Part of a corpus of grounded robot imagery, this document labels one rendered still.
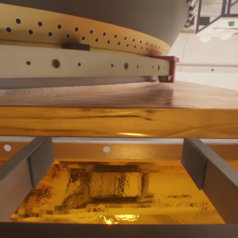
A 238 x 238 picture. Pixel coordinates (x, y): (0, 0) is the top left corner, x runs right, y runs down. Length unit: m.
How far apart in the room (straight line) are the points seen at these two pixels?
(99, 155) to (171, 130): 0.12
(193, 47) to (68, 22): 5.86
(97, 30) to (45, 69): 0.14
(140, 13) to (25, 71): 0.29
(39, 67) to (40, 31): 0.07
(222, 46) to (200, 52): 0.68
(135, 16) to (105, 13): 0.09
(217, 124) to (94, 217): 0.23
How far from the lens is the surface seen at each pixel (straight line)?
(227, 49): 6.59
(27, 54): 0.31
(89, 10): 0.38
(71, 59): 0.33
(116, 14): 0.42
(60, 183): 0.30
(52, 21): 0.36
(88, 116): 0.26
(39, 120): 0.28
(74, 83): 0.39
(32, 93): 0.36
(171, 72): 0.64
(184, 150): 0.17
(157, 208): 0.29
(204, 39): 4.82
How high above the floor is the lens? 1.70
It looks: 16 degrees up
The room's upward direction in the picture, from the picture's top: 179 degrees counter-clockwise
